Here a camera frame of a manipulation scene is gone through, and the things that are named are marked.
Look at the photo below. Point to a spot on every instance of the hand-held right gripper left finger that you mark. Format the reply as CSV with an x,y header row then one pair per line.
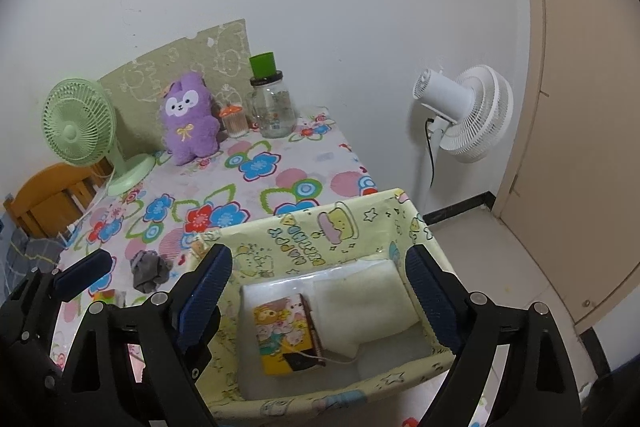
x,y
205,297

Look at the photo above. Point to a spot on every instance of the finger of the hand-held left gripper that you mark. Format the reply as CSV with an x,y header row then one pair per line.
x,y
82,274

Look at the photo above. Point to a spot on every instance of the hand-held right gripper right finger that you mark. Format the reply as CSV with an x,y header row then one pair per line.
x,y
430,302

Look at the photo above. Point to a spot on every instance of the yellow cartoon fabric storage box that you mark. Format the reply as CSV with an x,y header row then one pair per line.
x,y
300,232

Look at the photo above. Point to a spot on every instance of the grey plaid bedding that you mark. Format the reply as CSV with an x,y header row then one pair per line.
x,y
30,252

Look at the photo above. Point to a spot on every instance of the grey cloth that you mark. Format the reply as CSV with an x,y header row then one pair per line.
x,y
150,272

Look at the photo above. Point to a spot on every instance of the white towel in plastic wrap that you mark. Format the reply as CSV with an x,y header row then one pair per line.
x,y
360,307

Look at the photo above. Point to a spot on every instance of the green desk fan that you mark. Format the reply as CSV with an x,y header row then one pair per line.
x,y
70,132

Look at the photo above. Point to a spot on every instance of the floral tablecloth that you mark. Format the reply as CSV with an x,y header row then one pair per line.
x,y
300,157

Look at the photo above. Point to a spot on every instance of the purple plush toy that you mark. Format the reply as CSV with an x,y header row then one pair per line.
x,y
190,127

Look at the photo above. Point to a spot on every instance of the toothpick jar with mushroom lid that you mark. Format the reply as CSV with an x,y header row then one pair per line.
x,y
234,122

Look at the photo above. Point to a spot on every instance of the white standing fan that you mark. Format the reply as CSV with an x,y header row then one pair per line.
x,y
480,117

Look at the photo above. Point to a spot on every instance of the glass bottle with green cap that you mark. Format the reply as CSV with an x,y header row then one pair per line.
x,y
272,112

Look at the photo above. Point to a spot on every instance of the green cartoon print board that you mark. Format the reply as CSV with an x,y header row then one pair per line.
x,y
145,72

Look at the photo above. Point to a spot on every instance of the beige wooden door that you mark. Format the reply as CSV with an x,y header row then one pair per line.
x,y
590,157

